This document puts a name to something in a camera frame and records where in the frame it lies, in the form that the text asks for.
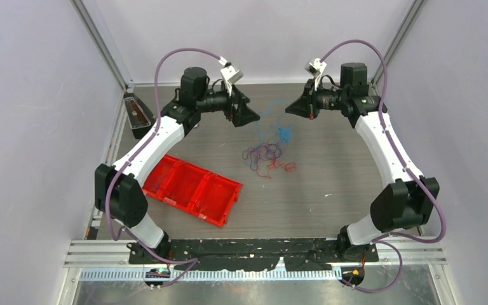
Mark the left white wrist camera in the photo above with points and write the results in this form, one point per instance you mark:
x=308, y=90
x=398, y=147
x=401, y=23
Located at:
x=230, y=74

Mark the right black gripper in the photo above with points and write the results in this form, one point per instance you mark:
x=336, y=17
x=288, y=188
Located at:
x=305, y=106

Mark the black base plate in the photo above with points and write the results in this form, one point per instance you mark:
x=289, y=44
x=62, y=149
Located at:
x=297, y=254

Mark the black wedge stand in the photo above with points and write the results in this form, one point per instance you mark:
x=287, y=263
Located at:
x=140, y=117

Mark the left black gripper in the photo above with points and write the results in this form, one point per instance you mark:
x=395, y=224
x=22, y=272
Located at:
x=243, y=114

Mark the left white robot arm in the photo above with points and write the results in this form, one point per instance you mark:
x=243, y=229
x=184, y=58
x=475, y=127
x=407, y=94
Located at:
x=118, y=187

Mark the red three-compartment bin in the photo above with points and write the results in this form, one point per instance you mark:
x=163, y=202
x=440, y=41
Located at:
x=192, y=189

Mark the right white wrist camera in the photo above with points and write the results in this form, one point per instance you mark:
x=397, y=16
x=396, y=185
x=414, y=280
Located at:
x=316, y=68

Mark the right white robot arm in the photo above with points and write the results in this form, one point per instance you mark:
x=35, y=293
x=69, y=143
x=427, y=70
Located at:
x=404, y=202

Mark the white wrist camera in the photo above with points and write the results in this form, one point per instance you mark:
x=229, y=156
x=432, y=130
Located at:
x=316, y=68
x=230, y=74

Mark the slotted cable duct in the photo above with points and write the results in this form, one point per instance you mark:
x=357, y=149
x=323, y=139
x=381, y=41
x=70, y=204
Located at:
x=164, y=274

